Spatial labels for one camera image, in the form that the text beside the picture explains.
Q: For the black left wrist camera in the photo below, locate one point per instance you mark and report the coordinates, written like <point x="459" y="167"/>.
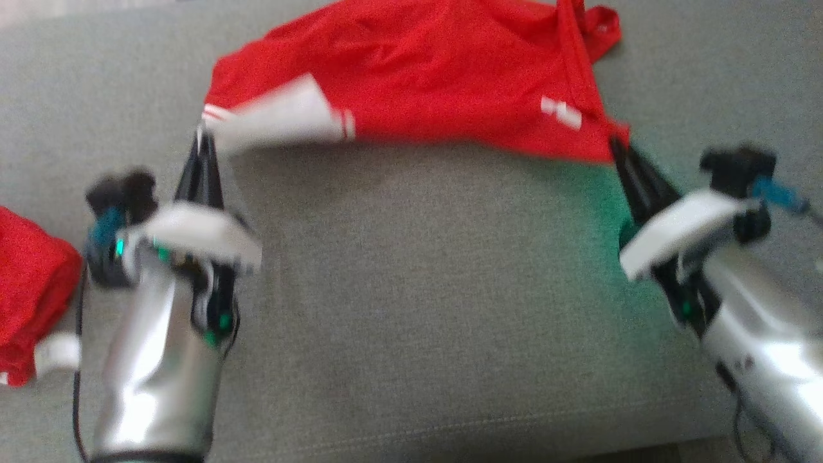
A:
<point x="122" y="190"/>

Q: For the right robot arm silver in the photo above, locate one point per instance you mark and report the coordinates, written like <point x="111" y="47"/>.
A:
<point x="759" y="334"/>

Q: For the red shorts with white band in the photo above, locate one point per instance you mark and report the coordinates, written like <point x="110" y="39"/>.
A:
<point x="32" y="283"/>

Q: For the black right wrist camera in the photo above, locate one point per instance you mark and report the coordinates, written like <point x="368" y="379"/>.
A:
<point x="736" y="166"/>

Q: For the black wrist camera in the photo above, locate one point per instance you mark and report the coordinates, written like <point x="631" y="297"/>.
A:
<point x="122" y="190"/>
<point x="736" y="166"/>

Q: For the red jersey with white stripes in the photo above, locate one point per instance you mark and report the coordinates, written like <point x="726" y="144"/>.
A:
<point x="418" y="77"/>

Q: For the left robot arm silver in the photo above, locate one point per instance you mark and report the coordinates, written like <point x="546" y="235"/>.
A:
<point x="154" y="386"/>

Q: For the large grey fabric ottoman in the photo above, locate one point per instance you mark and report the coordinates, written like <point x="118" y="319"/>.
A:
<point x="418" y="289"/>

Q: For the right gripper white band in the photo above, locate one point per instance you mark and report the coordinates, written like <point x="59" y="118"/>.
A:
<point x="681" y="222"/>

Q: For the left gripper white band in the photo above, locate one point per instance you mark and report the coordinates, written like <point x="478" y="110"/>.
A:
<point x="193" y="231"/>

